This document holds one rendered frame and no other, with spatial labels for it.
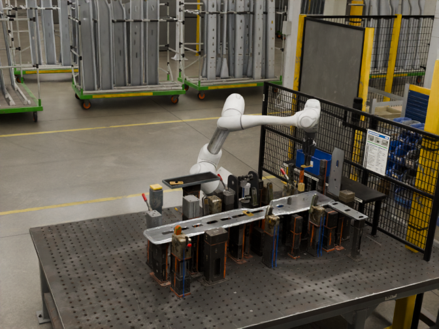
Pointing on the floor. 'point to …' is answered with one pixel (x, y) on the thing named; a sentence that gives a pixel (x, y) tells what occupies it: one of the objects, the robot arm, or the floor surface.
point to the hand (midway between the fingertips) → (307, 160)
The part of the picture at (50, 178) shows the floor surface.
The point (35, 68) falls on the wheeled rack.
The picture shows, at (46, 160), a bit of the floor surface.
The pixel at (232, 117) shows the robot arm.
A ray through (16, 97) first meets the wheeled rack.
